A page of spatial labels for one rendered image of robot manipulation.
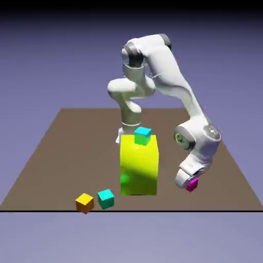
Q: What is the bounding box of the small magenta cube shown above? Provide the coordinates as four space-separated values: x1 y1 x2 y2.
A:
186 177 199 193

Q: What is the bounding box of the small cyan cube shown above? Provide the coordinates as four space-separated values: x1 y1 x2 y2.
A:
134 126 152 146
97 189 115 210

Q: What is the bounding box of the small orange cube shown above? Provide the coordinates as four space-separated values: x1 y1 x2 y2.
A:
75 193 95 215

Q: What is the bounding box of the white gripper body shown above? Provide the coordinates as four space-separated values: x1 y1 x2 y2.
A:
174 168 199 188

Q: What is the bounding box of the large yellow box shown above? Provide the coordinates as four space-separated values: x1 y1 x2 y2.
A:
120 134 159 196

